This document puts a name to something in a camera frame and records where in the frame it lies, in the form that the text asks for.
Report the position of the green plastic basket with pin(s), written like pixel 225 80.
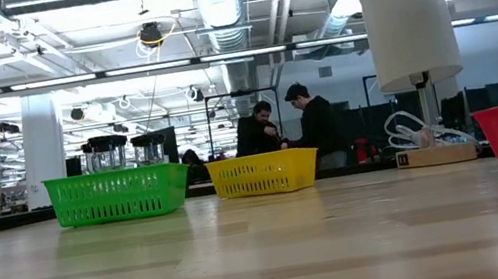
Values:
pixel 117 197

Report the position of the yellow plastic basket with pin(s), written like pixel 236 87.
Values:
pixel 265 174

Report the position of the silver ventilation duct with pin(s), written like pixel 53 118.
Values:
pixel 222 7

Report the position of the green sand hourglass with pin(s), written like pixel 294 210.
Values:
pixel 107 142
pixel 147 139

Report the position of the white pillar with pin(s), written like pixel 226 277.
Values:
pixel 43 153

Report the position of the ceiling light strip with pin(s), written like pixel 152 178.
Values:
pixel 146 68

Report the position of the black ceiling device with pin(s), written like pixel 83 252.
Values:
pixel 150 33

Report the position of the person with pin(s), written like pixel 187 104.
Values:
pixel 253 133
pixel 317 123

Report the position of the black metal table frame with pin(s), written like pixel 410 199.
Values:
pixel 4 222

